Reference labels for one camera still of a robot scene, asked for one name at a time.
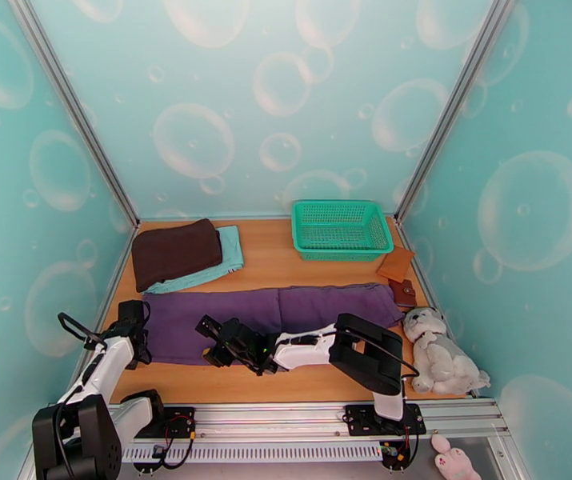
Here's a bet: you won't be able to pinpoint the tan leather pouch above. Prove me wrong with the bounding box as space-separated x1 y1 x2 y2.
376 246 417 284

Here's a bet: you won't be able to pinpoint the aluminium frame post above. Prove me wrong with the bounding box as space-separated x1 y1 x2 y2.
5 0 139 227
394 0 522 225

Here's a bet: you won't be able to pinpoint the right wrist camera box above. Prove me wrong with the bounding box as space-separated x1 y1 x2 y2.
194 314 222 341

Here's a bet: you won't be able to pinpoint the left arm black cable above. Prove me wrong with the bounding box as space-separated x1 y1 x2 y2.
57 311 112 352

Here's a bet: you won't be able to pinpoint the folded light teal trousers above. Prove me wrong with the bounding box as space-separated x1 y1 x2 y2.
142 225 245 296

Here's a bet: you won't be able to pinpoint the purple trousers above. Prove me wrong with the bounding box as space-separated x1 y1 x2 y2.
141 282 406 366

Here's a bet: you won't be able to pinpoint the white slotted cable duct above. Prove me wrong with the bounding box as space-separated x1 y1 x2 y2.
120 441 384 465

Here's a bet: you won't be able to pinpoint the brown leather snap wallet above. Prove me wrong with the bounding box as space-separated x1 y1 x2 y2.
388 279 418 309

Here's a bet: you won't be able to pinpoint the aluminium mounting rail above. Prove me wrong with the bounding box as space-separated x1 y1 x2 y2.
105 399 509 442

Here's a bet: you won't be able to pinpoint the grey plush dog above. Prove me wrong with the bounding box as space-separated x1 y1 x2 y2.
402 306 492 396

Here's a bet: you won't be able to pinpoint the white pink plush bunny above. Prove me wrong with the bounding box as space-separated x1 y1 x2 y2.
430 433 482 480

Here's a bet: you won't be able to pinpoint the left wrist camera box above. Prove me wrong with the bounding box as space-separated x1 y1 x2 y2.
117 301 148 325

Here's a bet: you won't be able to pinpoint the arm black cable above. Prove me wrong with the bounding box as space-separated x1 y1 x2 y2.
336 327 421 380
57 311 112 352

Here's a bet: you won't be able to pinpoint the red black power wires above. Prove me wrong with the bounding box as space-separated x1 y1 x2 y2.
379 424 429 470
151 414 198 470

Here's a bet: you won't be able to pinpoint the folded dark brown trousers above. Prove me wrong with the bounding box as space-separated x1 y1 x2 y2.
130 218 224 294

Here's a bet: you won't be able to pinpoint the teal plastic mesh basket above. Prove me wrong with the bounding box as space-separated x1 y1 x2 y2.
290 199 395 263

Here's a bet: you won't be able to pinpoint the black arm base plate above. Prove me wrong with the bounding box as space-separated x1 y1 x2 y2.
343 403 428 437
135 406 198 440

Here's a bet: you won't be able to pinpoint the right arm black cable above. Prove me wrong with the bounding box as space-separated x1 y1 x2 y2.
336 327 421 380

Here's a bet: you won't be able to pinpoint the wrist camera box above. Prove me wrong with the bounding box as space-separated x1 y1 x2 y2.
117 301 148 325
194 314 222 341

